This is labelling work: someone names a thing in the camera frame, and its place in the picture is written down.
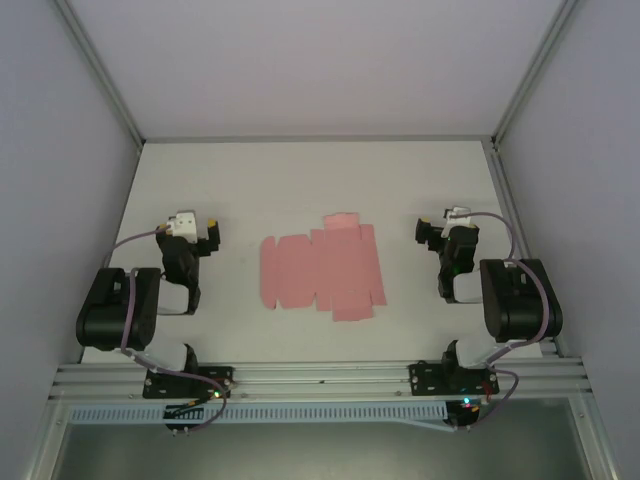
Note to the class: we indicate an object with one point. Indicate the aluminium frame post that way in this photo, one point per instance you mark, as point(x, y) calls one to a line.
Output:
point(100, 70)
point(535, 70)

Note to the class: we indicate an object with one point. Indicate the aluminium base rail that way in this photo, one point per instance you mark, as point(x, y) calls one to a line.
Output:
point(320, 375)

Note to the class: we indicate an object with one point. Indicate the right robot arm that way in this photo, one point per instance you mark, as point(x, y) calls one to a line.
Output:
point(520, 300)

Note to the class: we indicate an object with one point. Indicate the pink cardboard box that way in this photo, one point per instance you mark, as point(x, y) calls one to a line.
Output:
point(320, 270)

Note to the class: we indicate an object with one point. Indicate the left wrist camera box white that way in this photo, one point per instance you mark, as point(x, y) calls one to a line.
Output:
point(182, 226)

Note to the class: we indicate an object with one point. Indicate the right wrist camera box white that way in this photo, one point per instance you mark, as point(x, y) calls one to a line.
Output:
point(456, 216)

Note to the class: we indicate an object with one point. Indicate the aluminium frame leg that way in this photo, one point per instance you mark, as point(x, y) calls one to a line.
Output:
point(45, 440)
point(600, 440)

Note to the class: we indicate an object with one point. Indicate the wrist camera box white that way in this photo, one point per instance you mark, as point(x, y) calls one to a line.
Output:
point(456, 216)
point(182, 226)

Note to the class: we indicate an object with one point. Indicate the black electronics board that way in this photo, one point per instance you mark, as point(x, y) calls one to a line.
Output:
point(465, 415)
point(175, 417)

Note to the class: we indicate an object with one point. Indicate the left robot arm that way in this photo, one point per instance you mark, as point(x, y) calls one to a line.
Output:
point(115, 310)

